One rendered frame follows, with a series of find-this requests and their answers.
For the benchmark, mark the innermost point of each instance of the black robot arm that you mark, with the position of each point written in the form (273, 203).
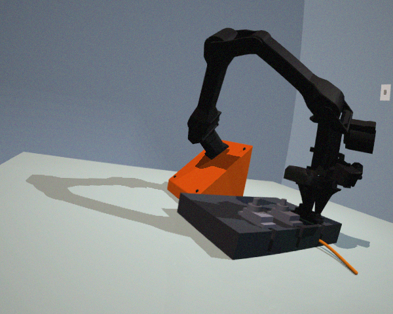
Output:
(324, 100)

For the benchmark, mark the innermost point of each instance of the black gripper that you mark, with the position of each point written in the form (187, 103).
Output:
(314, 188)

